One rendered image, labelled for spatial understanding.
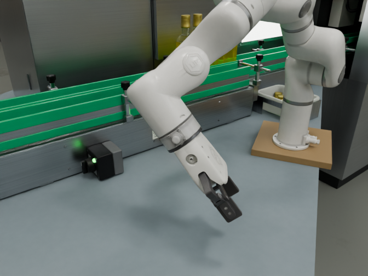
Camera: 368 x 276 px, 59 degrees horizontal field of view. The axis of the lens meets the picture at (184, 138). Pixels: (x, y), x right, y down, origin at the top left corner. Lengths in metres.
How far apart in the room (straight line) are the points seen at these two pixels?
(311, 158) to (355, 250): 0.98
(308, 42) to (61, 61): 0.81
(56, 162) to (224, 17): 0.63
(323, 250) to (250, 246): 1.19
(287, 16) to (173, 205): 0.55
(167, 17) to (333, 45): 0.69
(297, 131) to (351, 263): 0.98
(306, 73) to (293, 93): 0.08
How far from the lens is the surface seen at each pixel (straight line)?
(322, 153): 1.17
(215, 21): 0.68
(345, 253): 1.99
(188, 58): 0.57
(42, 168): 1.02
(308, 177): 1.07
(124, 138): 1.08
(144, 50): 1.39
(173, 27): 1.41
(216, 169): 0.56
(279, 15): 0.84
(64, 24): 1.24
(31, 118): 0.97
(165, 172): 1.03
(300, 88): 1.09
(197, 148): 0.55
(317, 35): 0.98
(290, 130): 1.14
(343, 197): 2.39
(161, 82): 0.56
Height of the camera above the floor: 1.31
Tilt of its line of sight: 27 degrees down
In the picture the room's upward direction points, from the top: straight up
